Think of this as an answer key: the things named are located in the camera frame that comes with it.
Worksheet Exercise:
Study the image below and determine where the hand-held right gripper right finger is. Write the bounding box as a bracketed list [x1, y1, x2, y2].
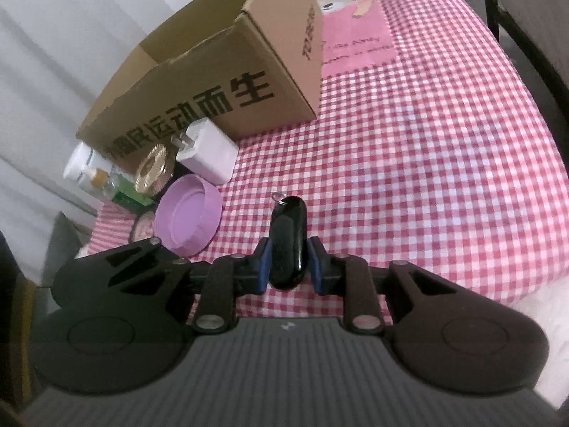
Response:
[309, 237, 486, 334]

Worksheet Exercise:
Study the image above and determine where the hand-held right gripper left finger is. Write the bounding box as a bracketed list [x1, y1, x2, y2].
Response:
[52, 237, 270, 334]

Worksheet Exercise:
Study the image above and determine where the black key fob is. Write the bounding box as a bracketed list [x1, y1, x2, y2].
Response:
[269, 191, 309, 291]

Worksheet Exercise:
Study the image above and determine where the purple plastic bowl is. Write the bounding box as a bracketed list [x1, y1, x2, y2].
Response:
[153, 174, 223, 258]

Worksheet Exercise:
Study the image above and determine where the white charger plug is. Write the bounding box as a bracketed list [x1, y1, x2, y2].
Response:
[172, 118, 239, 186]

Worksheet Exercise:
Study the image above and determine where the round gold tin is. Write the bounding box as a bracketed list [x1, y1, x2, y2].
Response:
[134, 143, 177, 201]

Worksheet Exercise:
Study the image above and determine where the green bottle with yellow cap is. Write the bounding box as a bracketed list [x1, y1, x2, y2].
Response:
[89, 167, 154, 208]

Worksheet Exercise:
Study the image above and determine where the brown cardboard box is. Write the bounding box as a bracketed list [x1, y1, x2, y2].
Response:
[75, 0, 323, 174]

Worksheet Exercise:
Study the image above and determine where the white plastic bottle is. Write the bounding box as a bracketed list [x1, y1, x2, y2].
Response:
[63, 142, 113, 188]

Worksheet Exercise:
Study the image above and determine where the pink checkered tablecloth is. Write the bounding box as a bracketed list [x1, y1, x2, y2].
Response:
[86, 0, 569, 323]

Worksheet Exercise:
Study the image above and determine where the dark wooden chair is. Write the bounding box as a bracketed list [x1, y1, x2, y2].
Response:
[475, 0, 569, 163]

